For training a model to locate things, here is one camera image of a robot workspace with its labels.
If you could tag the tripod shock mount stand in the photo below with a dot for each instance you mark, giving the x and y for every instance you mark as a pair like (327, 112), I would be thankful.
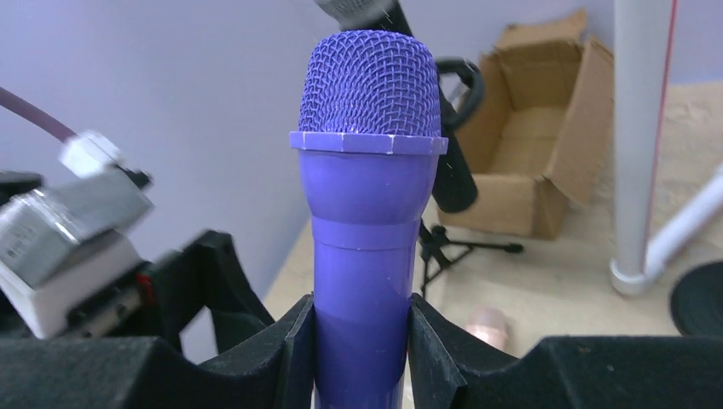
(454, 189)

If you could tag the white PVC pipe frame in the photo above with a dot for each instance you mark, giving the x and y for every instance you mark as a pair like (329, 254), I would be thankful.
(643, 45)

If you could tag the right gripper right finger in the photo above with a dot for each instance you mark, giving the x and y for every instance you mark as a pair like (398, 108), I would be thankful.
(450, 368)

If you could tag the black sparkly microphone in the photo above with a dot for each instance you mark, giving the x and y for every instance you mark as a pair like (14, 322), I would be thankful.
(373, 77)

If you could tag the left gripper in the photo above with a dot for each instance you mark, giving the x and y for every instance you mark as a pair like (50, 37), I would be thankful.
(206, 273)

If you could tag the round base mic stand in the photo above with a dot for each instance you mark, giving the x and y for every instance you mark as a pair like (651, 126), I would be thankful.
(696, 301)

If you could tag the purple microphone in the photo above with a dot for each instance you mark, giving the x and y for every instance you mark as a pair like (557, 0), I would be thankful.
(366, 194)

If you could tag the cardboard box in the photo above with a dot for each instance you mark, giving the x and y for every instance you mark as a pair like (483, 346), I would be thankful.
(538, 141)

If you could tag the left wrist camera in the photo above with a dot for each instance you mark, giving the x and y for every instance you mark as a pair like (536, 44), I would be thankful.
(62, 245)

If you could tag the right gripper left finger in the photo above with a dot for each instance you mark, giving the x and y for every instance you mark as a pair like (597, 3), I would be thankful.
(272, 369)

